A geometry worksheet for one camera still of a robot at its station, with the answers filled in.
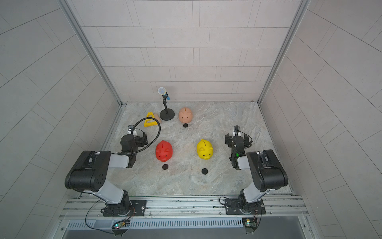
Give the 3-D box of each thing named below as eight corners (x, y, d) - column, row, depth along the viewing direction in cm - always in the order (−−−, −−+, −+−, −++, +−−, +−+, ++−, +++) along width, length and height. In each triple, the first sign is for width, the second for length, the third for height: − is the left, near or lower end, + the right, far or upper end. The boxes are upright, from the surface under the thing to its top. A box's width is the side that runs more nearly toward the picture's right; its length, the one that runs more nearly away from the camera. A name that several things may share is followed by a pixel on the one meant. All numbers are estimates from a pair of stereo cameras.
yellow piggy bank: (201, 163, 88) (201, 156, 81) (195, 148, 94) (195, 141, 87) (213, 159, 90) (215, 152, 82) (207, 144, 96) (208, 137, 89)
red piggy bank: (156, 163, 87) (153, 156, 80) (159, 147, 94) (156, 140, 87) (171, 163, 87) (168, 156, 80) (173, 147, 94) (171, 140, 87)
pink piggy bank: (178, 125, 105) (177, 117, 98) (179, 114, 111) (178, 106, 104) (191, 125, 105) (191, 117, 98) (192, 114, 111) (192, 106, 104)
